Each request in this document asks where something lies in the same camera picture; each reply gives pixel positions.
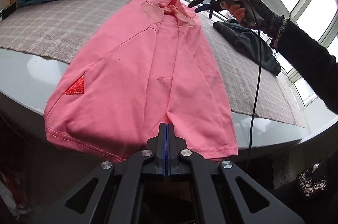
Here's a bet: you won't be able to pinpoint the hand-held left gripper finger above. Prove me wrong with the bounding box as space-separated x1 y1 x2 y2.
168 123 304 224
32 122 168 224

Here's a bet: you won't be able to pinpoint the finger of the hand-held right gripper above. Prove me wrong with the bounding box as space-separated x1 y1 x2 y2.
188 0 212 8
195 1 220 13

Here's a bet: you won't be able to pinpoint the dark grey pants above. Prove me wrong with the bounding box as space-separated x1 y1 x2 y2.
213 19 282 76

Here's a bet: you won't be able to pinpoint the pink shirt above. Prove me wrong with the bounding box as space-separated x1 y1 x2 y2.
44 0 239 163

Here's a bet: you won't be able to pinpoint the person's right forearm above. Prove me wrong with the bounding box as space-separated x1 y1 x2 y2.
241 0 338 117

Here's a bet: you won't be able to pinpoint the person's right hand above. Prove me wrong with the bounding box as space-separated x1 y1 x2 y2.
221 0 248 24

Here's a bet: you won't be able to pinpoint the person's body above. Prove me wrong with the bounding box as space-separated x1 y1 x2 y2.
272 153 338 224

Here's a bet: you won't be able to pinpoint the small black device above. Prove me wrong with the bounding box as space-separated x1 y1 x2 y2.
0 2 18 21

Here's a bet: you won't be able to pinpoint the right hand-held gripper cable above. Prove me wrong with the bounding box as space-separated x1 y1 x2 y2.
245 0 263 170

